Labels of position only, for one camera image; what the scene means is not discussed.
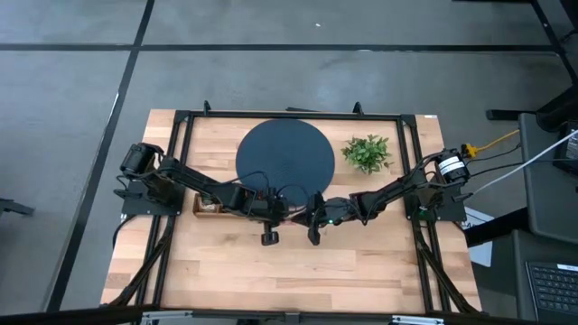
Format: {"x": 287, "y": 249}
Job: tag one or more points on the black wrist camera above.
{"x": 246, "y": 201}
{"x": 338, "y": 210}

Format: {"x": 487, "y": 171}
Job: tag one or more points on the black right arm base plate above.
{"x": 451, "y": 213}

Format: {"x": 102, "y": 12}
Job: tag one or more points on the black box device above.
{"x": 570, "y": 153}

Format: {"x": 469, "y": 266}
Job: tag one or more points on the wooden three-compartment tray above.
{"x": 201, "y": 213}

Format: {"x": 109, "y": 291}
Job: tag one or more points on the grey side desk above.
{"x": 551, "y": 216}

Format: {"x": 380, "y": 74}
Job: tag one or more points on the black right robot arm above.
{"x": 397, "y": 189}

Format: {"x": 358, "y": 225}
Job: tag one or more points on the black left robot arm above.
{"x": 189, "y": 178}

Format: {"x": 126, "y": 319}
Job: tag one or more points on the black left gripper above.
{"x": 273, "y": 210}

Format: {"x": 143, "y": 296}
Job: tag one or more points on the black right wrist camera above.
{"x": 338, "y": 210}

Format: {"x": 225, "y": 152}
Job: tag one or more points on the white paper sheet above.
{"x": 481, "y": 253}

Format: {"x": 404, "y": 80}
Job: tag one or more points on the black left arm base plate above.
{"x": 135, "y": 208}

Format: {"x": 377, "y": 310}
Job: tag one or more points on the black metal table frame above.
{"x": 226, "y": 115}

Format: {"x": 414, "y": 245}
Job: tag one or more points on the black crossbar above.
{"x": 68, "y": 316}

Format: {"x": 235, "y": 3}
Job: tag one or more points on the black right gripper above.
{"x": 316, "y": 212}

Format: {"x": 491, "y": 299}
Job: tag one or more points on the dark laptop keyboard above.
{"x": 553, "y": 289}

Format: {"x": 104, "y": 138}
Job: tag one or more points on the round dark blue placemat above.
{"x": 285, "y": 158}

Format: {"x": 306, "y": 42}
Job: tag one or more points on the silver metal bracket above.
{"x": 417, "y": 320}
{"x": 167, "y": 316}

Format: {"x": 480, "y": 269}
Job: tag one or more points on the green plant in white pot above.
{"x": 366, "y": 154}

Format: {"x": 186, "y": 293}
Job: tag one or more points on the black furniture leg frame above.
{"x": 510, "y": 114}

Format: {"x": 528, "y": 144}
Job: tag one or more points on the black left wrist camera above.
{"x": 246, "y": 201}

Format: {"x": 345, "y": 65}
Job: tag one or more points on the black chair foot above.
{"x": 13, "y": 207}

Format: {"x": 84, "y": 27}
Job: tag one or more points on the black desk leg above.
{"x": 496, "y": 228}

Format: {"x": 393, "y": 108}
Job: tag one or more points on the beige vanilla tea packet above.
{"x": 207, "y": 207}

